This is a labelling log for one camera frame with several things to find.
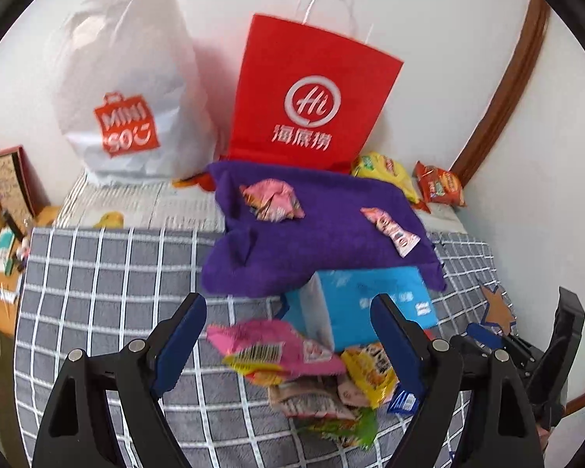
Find small blue packet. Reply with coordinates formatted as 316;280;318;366
387;385;422;415

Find pink snack packet yellow label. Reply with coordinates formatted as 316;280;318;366
207;319;347;383

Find crumpled pink snack packet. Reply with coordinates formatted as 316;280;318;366
239;179;305;222

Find grey checked blanket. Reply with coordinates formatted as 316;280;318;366
14;227;522;468

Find green snack packet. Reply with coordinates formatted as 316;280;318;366
302;407;378;449

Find red chips bag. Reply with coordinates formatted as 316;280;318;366
414;162;467;208

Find purple towel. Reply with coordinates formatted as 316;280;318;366
201;160;448;298

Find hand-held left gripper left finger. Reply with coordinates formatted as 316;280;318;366
32;292;208;468

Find orange wrapper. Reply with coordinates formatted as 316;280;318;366
173;175;218;193

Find yellow chips bag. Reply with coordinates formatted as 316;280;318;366
352;152;422;204

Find teal white small box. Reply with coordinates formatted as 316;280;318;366
0;231;18;274

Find red paper bag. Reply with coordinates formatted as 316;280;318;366
222;0;404;174

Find patterned red box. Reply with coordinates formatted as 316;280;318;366
0;145;37;218

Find pink white candy packet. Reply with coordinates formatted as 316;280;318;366
361;207;421;257

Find blue tissue box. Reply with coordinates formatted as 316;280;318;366
285;267;440;352

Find beige red snack packet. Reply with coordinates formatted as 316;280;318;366
268;375;366;420

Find white plastic shopping bag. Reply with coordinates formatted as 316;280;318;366
46;0;218;186

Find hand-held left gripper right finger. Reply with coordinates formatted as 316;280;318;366
369;294;534;468

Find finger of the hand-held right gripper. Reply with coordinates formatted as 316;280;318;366
504;335;537;376
465;323;518;349

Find brown wooden door frame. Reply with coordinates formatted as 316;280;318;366
451;0;551;183

